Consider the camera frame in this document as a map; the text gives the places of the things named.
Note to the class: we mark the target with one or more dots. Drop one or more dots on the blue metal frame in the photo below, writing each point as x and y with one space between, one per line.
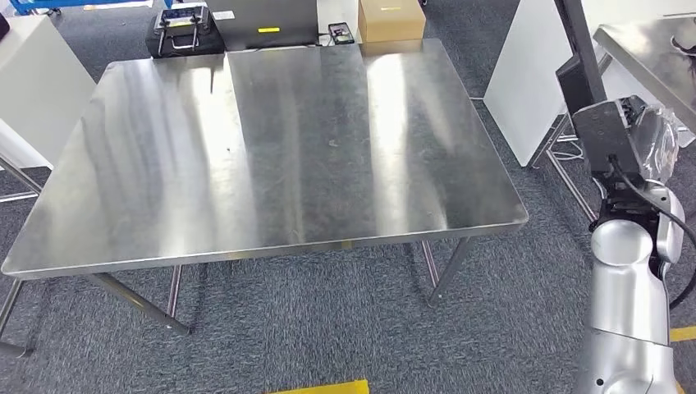
43 5

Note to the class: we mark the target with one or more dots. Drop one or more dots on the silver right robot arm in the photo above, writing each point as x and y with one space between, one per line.
625 283

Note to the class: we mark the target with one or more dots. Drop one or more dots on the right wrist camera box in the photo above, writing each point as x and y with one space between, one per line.
603 136

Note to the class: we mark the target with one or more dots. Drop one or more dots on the brown cardboard box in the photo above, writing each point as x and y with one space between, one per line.
391 21

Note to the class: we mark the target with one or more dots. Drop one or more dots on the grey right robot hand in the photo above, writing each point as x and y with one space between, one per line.
658 141

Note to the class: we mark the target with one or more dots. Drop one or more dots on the steel workbench table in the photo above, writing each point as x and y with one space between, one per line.
272 152

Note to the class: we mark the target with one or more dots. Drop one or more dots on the white cabinet block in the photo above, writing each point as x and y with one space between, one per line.
38 92
522 98

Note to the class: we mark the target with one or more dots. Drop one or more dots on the yellow floor tape square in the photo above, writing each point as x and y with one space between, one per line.
684 333
326 388

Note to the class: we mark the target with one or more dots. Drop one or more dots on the small black device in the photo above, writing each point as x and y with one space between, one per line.
341 33

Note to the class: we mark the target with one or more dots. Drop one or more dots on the grey metal box yellow label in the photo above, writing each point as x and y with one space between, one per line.
272 16

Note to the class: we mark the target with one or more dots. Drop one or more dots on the dark bag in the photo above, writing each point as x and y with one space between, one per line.
4 27

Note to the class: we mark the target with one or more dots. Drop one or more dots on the black equipment case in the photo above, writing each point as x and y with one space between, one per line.
185 41

